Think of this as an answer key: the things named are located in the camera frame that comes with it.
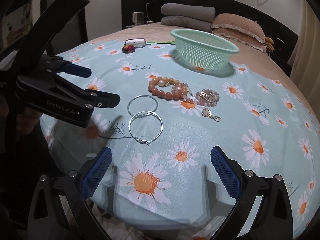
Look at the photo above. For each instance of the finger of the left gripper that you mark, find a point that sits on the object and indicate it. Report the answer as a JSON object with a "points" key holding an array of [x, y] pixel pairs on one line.
{"points": [[56, 64], [56, 97]]}

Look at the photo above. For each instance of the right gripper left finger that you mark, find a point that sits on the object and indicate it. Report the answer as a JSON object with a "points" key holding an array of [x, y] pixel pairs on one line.
{"points": [[59, 208]]}

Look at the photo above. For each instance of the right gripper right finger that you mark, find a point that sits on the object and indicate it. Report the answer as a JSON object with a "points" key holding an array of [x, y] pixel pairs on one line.
{"points": [[274, 217]]}

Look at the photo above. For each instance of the silver bangle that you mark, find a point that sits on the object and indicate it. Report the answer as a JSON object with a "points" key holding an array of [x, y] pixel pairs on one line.
{"points": [[142, 103], [145, 127]]}

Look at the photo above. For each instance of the gold keychain charm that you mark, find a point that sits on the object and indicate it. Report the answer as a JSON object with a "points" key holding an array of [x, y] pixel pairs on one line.
{"points": [[208, 114]]}

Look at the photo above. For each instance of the dark door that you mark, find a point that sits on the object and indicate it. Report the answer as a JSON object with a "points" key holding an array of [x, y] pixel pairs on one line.
{"points": [[69, 16]]}

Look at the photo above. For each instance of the iridescent round ball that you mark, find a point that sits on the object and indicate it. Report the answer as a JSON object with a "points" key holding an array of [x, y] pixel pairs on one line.
{"points": [[128, 49]]}

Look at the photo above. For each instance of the white earbud case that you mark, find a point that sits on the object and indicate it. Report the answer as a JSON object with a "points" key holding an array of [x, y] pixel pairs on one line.
{"points": [[136, 42]]}

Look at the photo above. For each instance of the daisy print blue cloth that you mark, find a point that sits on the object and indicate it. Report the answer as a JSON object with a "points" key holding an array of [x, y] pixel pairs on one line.
{"points": [[171, 187]]}

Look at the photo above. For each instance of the white bedside appliance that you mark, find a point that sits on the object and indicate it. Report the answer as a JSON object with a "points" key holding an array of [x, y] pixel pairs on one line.
{"points": [[138, 18]]}

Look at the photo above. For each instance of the green plastic mesh basket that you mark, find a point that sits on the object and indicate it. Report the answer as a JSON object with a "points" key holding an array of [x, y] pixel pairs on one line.
{"points": [[202, 49]]}

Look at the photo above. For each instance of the grey folded blanket lower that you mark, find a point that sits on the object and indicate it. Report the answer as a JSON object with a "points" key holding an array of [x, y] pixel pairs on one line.
{"points": [[186, 22]]}

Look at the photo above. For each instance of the grey folded blanket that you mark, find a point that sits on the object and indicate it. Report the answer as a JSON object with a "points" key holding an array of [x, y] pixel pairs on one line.
{"points": [[206, 14], [186, 22]]}

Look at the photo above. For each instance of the cream curtain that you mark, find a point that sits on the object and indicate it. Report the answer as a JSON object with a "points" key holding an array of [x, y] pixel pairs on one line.
{"points": [[305, 71]]}

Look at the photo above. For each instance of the grey folded blanket upper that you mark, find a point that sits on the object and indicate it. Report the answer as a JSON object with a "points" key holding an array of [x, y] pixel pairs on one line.
{"points": [[206, 14]]}

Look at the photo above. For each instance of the beige bed cover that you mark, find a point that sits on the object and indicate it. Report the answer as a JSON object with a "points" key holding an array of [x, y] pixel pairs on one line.
{"points": [[257, 61]]}

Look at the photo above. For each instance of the beige pillow lower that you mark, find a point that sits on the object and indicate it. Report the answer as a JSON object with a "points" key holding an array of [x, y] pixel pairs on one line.
{"points": [[240, 37]]}

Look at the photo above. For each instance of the beige pillow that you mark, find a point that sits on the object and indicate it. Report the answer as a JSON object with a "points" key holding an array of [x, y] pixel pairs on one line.
{"points": [[240, 24], [240, 37]]}

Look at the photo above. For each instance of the beige pillow upper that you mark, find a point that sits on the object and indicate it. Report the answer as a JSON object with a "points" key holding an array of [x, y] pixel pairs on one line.
{"points": [[240, 24]]}

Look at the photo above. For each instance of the brown teddy bear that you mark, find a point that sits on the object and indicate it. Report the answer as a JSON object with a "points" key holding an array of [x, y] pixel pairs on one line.
{"points": [[269, 45]]}

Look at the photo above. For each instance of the black headboard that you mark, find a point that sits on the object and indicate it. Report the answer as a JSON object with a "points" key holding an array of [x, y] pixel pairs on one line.
{"points": [[284, 38]]}

